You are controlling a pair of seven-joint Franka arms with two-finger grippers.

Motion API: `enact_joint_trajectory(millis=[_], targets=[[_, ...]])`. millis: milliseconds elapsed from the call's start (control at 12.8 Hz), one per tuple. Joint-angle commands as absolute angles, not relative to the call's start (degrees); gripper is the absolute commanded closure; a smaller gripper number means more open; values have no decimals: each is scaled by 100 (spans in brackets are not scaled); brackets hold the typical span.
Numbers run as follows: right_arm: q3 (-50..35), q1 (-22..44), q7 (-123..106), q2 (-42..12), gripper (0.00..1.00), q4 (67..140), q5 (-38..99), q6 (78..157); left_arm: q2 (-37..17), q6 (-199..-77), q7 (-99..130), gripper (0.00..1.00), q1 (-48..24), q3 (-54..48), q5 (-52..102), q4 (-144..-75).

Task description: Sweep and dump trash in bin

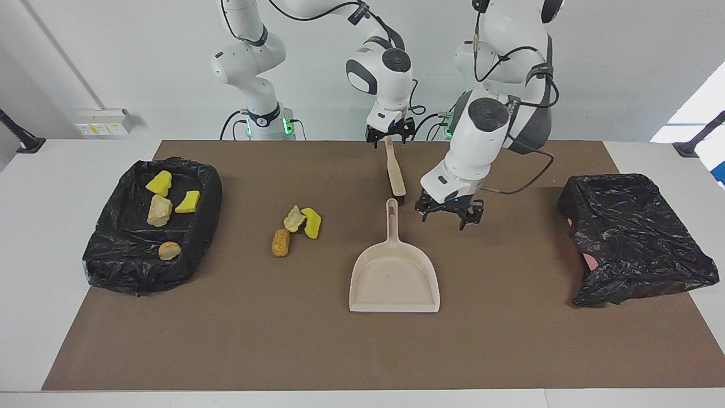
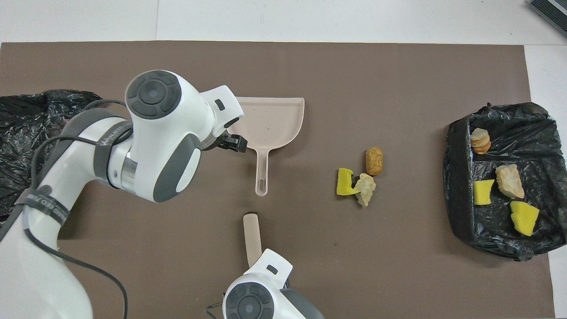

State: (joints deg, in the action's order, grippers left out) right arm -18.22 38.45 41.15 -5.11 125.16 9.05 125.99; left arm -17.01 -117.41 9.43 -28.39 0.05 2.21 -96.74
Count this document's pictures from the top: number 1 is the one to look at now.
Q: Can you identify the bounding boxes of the beige hand brush black bristles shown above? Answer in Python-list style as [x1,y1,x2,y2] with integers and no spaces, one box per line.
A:
[385,139,407,206]

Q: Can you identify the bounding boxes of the beige plastic dustpan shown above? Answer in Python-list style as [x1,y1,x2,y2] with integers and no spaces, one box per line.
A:
[348,198,441,313]

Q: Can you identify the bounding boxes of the yellow sponge with green pad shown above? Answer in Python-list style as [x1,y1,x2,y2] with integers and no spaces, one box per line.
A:
[301,207,322,240]

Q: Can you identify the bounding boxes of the brown fried croquette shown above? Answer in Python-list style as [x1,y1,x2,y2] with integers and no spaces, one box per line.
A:
[271,228,291,258]

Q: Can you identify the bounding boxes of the small yellow sponge piece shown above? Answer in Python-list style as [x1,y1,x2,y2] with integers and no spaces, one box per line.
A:
[174,190,201,214]

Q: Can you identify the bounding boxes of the large yellow sponge piece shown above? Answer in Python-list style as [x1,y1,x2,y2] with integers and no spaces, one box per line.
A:
[146,170,173,197]

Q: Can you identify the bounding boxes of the tan bread slice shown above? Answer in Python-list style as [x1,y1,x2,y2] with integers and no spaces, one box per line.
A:
[147,194,173,228]

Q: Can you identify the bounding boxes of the pink bin with black bag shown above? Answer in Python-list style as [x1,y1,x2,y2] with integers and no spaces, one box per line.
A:
[557,173,720,308]

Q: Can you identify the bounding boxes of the brown table mat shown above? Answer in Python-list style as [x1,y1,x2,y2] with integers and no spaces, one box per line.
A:
[41,140,725,392]

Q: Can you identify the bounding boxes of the black stand foot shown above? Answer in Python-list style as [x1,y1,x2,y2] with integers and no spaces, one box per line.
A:
[0,109,47,154]
[673,110,725,159]

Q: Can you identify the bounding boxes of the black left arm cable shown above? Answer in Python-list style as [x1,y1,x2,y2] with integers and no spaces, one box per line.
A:
[473,0,562,197]

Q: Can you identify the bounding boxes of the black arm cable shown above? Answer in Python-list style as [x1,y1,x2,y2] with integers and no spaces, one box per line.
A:
[266,0,427,117]
[473,0,562,197]

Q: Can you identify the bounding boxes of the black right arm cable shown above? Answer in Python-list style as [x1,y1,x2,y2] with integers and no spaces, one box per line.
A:
[266,0,427,117]

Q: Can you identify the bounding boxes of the white wall socket box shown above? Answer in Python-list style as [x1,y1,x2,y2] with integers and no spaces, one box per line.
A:
[74,108,137,137]

